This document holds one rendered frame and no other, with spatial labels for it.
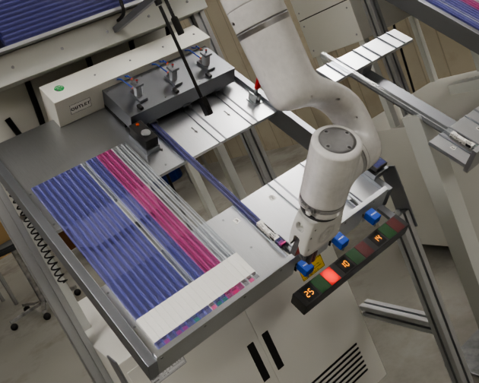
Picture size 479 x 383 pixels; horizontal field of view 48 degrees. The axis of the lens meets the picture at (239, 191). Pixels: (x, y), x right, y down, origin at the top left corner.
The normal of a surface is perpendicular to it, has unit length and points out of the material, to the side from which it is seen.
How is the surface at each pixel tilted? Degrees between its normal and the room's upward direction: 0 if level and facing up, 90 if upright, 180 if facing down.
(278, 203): 43
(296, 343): 90
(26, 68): 90
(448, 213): 90
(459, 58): 90
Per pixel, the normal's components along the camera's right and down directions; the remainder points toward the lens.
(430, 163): -0.76, 0.47
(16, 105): 0.51, -0.01
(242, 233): 0.05, -0.66
